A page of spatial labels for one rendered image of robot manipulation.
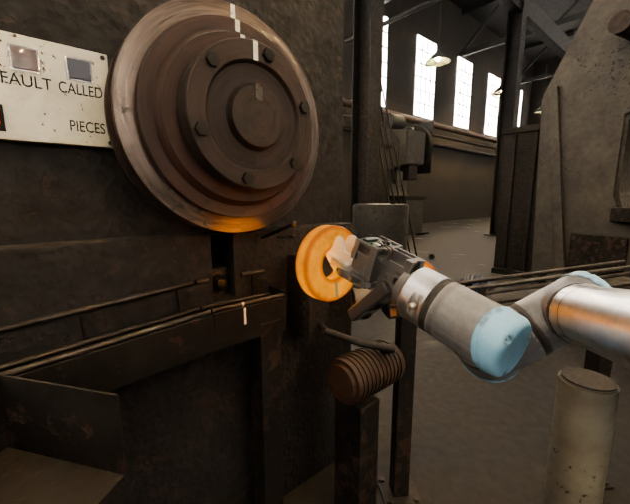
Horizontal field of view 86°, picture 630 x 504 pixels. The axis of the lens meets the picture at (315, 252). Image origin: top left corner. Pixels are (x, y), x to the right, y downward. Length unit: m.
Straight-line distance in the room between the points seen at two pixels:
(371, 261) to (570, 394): 0.66
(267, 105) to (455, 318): 0.52
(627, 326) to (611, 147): 2.70
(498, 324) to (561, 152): 2.79
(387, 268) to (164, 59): 0.54
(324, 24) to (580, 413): 1.26
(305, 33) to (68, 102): 0.67
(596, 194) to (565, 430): 2.21
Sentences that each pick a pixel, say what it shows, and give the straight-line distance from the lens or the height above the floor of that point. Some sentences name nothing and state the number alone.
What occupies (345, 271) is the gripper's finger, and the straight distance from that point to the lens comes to 0.61.
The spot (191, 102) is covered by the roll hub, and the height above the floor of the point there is 1.12.
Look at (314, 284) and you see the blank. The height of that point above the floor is 0.79.
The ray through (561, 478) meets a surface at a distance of 1.19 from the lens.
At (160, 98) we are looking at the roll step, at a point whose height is 1.13.
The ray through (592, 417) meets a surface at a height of 0.45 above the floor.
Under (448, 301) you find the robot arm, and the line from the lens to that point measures 0.52.
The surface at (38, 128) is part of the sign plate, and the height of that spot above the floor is 1.08.
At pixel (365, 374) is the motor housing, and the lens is 0.95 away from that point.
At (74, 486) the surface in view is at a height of 0.61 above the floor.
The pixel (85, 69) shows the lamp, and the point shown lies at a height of 1.20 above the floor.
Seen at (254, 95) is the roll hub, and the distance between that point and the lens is 0.73.
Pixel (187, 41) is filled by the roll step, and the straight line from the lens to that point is 0.76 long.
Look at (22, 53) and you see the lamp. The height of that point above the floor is 1.21.
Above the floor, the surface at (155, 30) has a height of 1.26.
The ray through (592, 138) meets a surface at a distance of 3.16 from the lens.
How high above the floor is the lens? 0.96
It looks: 9 degrees down
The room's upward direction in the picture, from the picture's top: straight up
